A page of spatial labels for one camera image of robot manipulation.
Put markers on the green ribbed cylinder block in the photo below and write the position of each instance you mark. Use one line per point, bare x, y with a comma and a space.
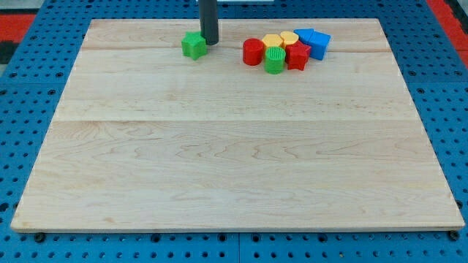
274, 60

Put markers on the blue triangle block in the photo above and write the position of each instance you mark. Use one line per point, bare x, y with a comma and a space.
319, 43

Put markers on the yellow hexagon block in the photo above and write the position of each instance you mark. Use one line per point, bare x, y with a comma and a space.
272, 40

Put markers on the green star block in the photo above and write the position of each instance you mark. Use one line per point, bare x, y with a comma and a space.
193, 45

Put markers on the red cylinder block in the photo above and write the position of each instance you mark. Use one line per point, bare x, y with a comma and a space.
253, 51

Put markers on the red star block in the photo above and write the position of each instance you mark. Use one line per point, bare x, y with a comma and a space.
297, 55

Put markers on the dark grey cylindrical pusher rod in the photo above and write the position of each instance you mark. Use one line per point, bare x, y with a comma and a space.
209, 27

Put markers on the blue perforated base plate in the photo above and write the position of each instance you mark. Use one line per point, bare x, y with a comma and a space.
36, 74

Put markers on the blue cube block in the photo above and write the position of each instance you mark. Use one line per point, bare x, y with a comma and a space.
304, 34

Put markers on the light wooden board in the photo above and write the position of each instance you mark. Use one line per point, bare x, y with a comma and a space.
145, 139

